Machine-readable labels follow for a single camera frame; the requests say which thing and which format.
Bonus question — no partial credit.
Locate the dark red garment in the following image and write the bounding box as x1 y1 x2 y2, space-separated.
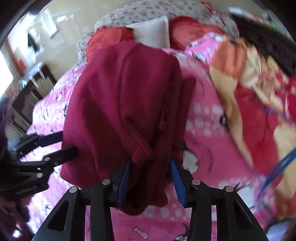
60 41 196 216

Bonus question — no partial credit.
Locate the dark wooden side table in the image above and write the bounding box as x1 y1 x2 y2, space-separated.
12 62 57 125

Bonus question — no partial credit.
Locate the orange red cartoon blanket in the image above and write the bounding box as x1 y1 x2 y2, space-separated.
209 36 295 218

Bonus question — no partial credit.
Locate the left red heart cushion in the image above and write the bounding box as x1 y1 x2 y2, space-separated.
86 26 134 61

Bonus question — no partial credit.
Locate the red heart cushion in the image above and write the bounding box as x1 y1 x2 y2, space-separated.
86 26 134 61
169 16 225 51

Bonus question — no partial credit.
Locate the beige square pillow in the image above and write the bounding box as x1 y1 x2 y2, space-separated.
127 16 170 49

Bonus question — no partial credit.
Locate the floral bed cover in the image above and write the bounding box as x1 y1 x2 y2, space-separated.
77 1 239 64

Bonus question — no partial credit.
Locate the dark headboard shelf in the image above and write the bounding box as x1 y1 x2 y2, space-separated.
231 14 296 77

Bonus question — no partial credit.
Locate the right red heart cushion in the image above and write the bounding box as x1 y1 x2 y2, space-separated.
169 16 225 51

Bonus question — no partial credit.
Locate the white wall poster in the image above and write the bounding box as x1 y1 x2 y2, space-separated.
41 9 59 39

